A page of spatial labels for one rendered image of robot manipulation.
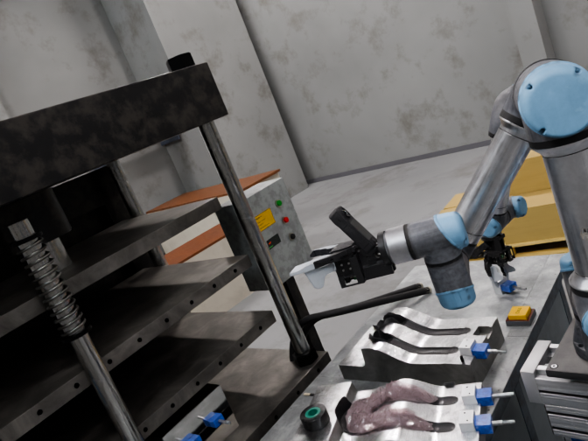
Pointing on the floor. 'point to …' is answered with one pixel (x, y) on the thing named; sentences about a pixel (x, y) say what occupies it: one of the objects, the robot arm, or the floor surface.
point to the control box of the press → (291, 244)
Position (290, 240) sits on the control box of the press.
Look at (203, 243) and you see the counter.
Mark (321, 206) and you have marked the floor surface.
